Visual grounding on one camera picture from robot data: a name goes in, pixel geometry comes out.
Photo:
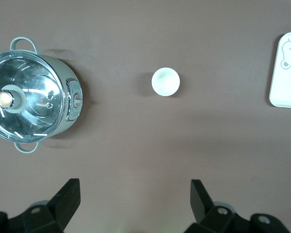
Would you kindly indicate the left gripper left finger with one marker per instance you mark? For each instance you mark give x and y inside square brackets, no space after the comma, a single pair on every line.
[63,206]

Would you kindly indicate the white IKEA cup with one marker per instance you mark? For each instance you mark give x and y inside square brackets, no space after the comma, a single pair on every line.
[165,81]

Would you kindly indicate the cream bear print tray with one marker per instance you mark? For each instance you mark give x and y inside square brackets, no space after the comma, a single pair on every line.
[287,82]

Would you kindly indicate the glass pot lid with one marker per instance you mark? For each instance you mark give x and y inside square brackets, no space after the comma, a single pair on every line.
[38,94]

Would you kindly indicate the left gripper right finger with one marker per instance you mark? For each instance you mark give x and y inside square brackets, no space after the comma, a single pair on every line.
[203,208]

